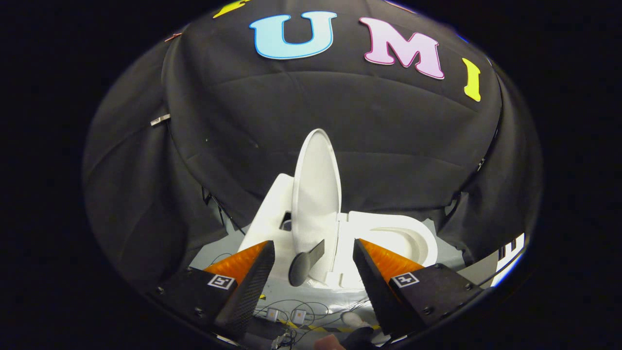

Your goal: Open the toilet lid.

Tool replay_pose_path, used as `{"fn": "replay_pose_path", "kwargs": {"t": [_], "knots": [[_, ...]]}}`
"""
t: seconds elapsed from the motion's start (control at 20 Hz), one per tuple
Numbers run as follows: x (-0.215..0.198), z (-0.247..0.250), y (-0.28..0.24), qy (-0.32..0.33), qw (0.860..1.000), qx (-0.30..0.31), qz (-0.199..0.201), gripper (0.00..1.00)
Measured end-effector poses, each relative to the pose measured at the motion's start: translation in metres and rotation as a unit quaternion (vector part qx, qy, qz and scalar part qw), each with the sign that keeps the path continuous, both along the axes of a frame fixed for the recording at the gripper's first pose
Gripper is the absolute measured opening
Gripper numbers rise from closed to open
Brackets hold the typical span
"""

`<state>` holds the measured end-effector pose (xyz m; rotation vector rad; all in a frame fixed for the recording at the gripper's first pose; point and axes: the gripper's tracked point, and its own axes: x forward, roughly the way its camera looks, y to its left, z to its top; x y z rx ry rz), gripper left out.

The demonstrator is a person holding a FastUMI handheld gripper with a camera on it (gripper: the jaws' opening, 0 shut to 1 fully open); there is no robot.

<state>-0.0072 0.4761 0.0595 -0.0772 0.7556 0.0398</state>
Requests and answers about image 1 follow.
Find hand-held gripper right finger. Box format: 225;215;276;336
353;238;484;338

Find black backdrop cloth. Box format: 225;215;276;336
83;0;542;292

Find dark grey lid handle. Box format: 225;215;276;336
288;239;325;287

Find white toilet lid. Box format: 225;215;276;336
292;128;342;285

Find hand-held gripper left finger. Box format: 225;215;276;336
148;240;276;341

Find thin floor cables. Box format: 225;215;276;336
253;297;372;341

